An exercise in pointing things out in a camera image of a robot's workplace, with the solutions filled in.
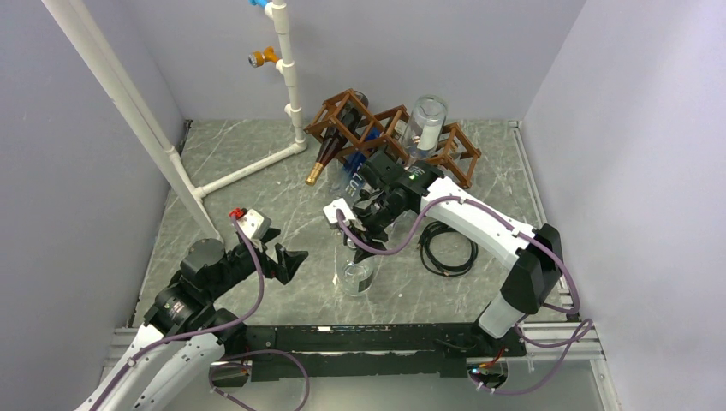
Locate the orange pipe fitting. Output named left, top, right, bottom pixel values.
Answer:
left=247, top=46, right=280, bottom=68

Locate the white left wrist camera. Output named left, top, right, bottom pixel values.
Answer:
left=229, top=208, right=271, bottom=241

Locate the white pvc pipe frame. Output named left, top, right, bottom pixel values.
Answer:
left=44, top=1, right=308, bottom=238

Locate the dark red wine bottle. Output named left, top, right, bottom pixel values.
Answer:
left=306, top=100, right=362, bottom=186

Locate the brown wooden wine rack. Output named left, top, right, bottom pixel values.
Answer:
left=304, top=89, right=481, bottom=188

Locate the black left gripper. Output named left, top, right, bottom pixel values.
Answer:
left=206, top=227, right=307, bottom=300

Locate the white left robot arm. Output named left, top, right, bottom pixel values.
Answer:
left=79, top=229, right=309, bottom=410

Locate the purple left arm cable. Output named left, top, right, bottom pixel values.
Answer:
left=85, top=217, right=312, bottom=411

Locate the coiled black cable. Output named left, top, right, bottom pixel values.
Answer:
left=418, top=221, right=479, bottom=278

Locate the clear white labelled bottle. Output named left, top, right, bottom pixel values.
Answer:
left=402, top=94, right=448, bottom=165

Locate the round clear glass bottle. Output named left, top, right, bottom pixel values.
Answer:
left=336, top=245, right=378, bottom=296

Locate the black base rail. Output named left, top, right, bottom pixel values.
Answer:
left=223, top=322, right=527, bottom=382

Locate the blue labelled clear bottle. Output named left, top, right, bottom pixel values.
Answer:
left=330, top=152, right=366, bottom=203

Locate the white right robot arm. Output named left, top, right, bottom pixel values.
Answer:
left=324, top=155, right=565, bottom=355

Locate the blue pipe fitting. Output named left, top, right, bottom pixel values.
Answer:
left=248, top=0, right=270, bottom=8

